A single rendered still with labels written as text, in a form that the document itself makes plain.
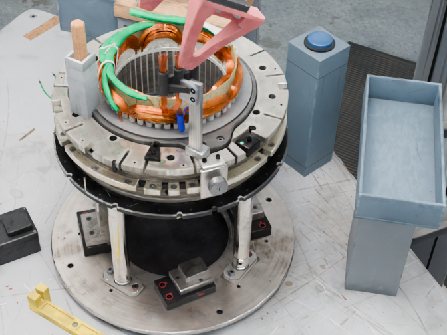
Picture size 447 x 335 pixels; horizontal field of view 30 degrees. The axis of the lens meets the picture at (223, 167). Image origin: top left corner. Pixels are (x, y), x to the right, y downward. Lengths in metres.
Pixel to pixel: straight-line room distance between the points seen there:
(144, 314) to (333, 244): 0.34
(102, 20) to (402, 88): 0.50
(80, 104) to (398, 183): 0.43
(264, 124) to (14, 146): 0.60
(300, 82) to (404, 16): 2.01
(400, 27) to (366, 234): 2.12
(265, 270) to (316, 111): 0.28
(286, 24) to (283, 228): 1.93
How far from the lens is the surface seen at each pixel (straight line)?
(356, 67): 3.02
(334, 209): 1.43
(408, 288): 1.34
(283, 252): 1.32
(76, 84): 1.07
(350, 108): 2.84
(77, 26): 1.03
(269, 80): 1.16
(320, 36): 1.34
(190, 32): 0.69
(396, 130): 1.22
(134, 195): 1.09
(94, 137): 1.07
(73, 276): 1.30
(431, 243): 1.63
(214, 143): 1.05
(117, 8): 1.37
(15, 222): 1.34
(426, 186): 1.14
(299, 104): 1.39
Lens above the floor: 1.81
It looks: 44 degrees down
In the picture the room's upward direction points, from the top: 2 degrees clockwise
